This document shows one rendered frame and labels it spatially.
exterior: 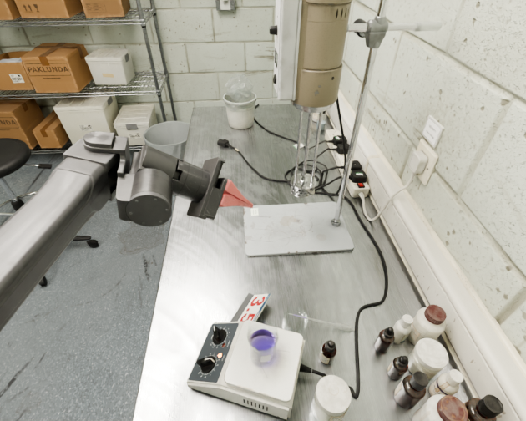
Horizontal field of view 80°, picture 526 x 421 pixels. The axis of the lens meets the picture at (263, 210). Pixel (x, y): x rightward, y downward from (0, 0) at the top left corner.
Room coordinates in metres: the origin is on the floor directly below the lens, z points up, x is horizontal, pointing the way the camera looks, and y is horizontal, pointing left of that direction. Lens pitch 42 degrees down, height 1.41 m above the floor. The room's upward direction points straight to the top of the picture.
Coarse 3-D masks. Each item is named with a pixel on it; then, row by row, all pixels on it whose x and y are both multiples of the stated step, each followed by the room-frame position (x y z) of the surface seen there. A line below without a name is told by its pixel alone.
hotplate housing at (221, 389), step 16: (192, 368) 0.25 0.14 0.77; (224, 368) 0.23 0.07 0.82; (304, 368) 0.24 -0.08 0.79; (192, 384) 0.21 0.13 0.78; (208, 384) 0.21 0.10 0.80; (224, 384) 0.20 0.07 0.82; (240, 400) 0.19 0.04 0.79; (256, 400) 0.18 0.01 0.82; (272, 400) 0.18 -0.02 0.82; (288, 416) 0.17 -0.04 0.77
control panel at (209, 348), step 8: (224, 328) 0.31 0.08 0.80; (232, 328) 0.31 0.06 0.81; (208, 336) 0.31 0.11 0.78; (232, 336) 0.29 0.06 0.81; (208, 344) 0.29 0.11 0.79; (216, 344) 0.28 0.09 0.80; (200, 352) 0.27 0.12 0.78; (208, 352) 0.27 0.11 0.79; (216, 352) 0.27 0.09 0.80; (224, 352) 0.26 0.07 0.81; (216, 360) 0.25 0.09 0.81; (224, 360) 0.24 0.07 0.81; (216, 368) 0.23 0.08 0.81; (192, 376) 0.23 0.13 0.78; (200, 376) 0.22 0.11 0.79; (208, 376) 0.22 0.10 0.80; (216, 376) 0.22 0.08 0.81
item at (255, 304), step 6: (252, 300) 0.40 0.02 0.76; (258, 300) 0.40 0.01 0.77; (264, 300) 0.39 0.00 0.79; (252, 306) 0.38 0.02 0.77; (258, 306) 0.38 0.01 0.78; (246, 312) 0.37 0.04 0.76; (252, 312) 0.36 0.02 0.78; (240, 318) 0.36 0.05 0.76; (246, 318) 0.35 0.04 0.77; (252, 318) 0.34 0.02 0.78
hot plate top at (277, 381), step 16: (240, 336) 0.28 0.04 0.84; (288, 336) 0.28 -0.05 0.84; (240, 352) 0.25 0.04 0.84; (288, 352) 0.25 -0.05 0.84; (240, 368) 0.22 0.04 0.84; (256, 368) 0.22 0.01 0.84; (272, 368) 0.22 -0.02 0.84; (288, 368) 0.22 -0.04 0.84; (240, 384) 0.20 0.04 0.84; (256, 384) 0.20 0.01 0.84; (272, 384) 0.20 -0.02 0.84; (288, 384) 0.20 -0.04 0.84; (288, 400) 0.17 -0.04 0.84
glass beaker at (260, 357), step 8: (256, 320) 0.27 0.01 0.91; (264, 320) 0.27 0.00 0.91; (248, 328) 0.26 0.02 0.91; (256, 328) 0.27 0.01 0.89; (264, 328) 0.27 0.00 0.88; (272, 328) 0.26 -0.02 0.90; (248, 336) 0.25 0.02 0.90; (248, 344) 0.24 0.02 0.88; (256, 352) 0.22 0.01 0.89; (264, 352) 0.22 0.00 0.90; (272, 352) 0.23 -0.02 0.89; (256, 360) 0.22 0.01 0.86; (264, 360) 0.22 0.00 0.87; (272, 360) 0.23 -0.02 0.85
